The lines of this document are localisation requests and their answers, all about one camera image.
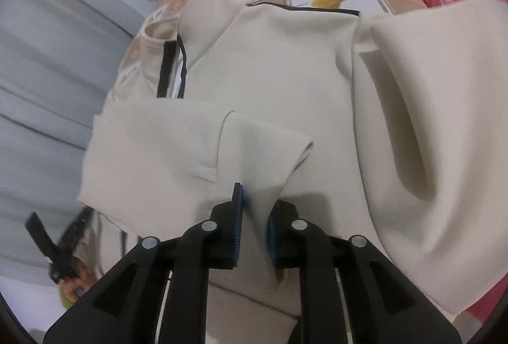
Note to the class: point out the cream zip jacket black trim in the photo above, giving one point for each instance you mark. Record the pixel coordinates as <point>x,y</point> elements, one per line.
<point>278,90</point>

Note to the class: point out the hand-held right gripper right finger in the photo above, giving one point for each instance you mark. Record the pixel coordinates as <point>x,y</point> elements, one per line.
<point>272,238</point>

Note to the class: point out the white curtain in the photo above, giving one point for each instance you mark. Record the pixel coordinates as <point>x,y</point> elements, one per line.
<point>47,90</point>

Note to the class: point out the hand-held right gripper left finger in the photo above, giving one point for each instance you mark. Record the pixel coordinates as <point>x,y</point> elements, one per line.
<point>238,225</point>

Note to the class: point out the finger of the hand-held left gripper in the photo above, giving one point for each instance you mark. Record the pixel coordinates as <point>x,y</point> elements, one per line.
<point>77,233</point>
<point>41,235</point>

